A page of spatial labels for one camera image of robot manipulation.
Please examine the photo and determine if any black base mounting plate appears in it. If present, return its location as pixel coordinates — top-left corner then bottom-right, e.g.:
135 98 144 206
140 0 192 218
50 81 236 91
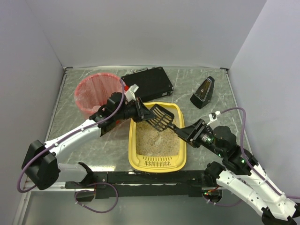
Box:
65 170 217 199

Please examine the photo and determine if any black litter scoop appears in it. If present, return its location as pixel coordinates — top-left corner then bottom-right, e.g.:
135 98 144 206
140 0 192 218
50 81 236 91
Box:
147 103 185 132

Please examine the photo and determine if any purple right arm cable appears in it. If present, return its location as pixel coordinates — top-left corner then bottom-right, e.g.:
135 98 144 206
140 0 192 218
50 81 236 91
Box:
217 107 300 200

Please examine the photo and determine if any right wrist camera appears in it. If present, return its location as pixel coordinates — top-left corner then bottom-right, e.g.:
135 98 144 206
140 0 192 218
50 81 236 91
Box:
209 111 221 123

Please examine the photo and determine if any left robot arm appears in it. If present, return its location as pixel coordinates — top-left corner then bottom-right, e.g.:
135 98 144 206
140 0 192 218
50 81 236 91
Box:
22 92 156 190

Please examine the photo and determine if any black carrying case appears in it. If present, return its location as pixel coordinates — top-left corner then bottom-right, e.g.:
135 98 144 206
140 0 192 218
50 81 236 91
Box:
121 67 174 102

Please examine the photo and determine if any red waste basket with liner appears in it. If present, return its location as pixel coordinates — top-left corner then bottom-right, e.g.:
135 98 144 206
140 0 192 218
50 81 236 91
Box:
74 73 122 119

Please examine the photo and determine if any yellow litter box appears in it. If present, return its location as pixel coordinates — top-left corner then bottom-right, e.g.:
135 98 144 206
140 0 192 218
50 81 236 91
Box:
128 102 187 173

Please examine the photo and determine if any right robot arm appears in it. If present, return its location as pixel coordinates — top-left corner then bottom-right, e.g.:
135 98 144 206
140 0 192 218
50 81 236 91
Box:
174 119 300 225

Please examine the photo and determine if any black metronome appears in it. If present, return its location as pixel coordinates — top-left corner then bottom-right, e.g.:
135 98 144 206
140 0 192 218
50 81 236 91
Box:
190 76 215 109

